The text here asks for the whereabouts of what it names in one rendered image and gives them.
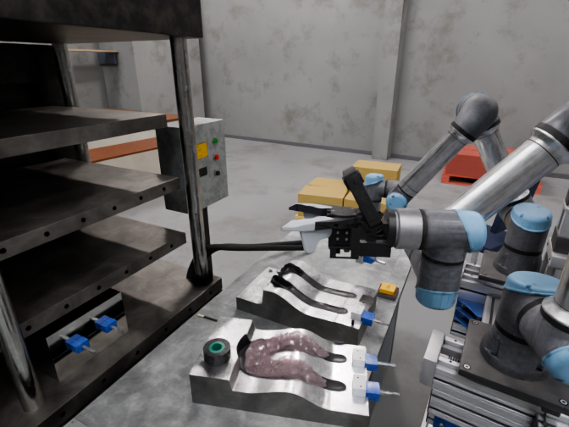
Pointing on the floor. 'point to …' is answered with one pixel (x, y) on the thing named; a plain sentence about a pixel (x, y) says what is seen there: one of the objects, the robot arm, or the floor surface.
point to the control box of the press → (206, 136)
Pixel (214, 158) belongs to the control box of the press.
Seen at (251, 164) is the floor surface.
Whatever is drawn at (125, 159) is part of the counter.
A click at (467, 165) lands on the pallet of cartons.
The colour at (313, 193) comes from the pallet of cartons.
